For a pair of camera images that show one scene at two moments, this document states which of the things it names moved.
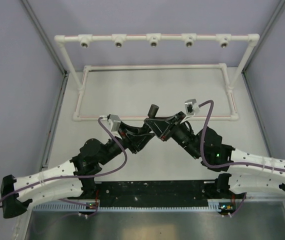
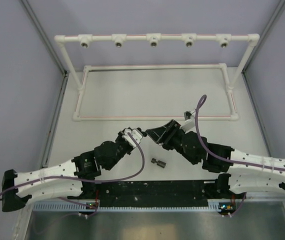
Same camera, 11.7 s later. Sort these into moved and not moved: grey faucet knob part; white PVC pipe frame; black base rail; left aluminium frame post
Moved: grey faucet knob part
Not moved: black base rail; left aluminium frame post; white PVC pipe frame
